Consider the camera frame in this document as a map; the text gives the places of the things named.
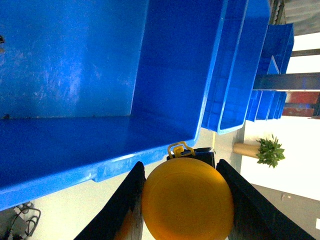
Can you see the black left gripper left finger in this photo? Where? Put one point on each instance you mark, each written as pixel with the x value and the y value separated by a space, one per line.
pixel 121 218

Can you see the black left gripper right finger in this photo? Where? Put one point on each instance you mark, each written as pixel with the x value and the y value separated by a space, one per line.
pixel 255 217

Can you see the orange-yellow push button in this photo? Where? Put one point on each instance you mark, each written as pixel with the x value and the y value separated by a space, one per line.
pixel 185 198

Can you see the green potted plant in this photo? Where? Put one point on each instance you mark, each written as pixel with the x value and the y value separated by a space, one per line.
pixel 270 151

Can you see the blue target upper bin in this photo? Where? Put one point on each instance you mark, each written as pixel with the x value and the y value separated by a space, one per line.
pixel 90 87

